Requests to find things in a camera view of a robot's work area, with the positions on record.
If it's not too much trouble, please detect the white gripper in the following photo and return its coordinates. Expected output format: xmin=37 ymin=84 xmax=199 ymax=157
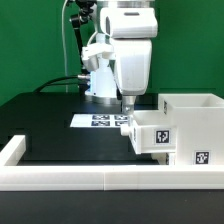
xmin=112 ymin=40 xmax=152 ymax=115

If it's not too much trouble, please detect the white drawer with tag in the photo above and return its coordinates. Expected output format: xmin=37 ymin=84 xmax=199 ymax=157
xmin=120 ymin=110 xmax=177 ymax=154
xmin=152 ymin=153 xmax=175 ymax=165

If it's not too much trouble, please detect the white drawer cabinet box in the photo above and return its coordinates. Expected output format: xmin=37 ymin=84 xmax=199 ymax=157
xmin=158 ymin=94 xmax=224 ymax=165

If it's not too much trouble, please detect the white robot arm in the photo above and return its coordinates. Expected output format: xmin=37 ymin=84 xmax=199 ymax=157
xmin=99 ymin=0 xmax=158 ymax=115

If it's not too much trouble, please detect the white fiducial marker sheet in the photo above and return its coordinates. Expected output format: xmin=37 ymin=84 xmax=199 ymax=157
xmin=70 ymin=114 xmax=128 ymax=128

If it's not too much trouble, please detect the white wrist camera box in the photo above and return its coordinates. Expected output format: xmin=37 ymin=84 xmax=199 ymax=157
xmin=81 ymin=43 xmax=113 ymax=71

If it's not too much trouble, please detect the black cable bundle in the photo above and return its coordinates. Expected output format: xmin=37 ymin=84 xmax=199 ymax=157
xmin=32 ymin=75 xmax=92 ymax=94

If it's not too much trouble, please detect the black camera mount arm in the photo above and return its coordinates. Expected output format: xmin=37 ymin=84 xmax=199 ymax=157
xmin=69 ymin=0 xmax=98 ymax=78

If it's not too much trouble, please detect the thin white cable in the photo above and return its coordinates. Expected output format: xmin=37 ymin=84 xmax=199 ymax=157
xmin=60 ymin=0 xmax=70 ymax=94

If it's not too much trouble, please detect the white U-shaped boundary frame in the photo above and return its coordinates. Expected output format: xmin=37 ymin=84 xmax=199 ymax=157
xmin=0 ymin=135 xmax=224 ymax=191

